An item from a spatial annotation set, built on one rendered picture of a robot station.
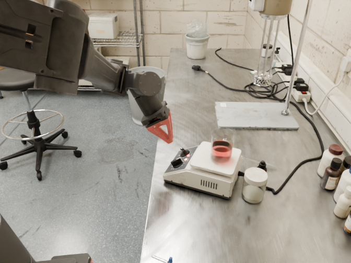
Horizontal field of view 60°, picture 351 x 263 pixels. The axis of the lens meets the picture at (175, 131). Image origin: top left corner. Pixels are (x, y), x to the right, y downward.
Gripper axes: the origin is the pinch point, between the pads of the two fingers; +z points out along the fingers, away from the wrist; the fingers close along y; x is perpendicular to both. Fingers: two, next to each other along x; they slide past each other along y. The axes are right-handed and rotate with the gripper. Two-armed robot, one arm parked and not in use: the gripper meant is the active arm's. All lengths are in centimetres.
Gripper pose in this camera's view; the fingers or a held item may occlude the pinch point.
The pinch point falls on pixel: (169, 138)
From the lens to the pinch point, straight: 83.8
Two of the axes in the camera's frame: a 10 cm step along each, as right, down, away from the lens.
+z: 4.6, 8.3, 3.2
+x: -8.9, 4.1, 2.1
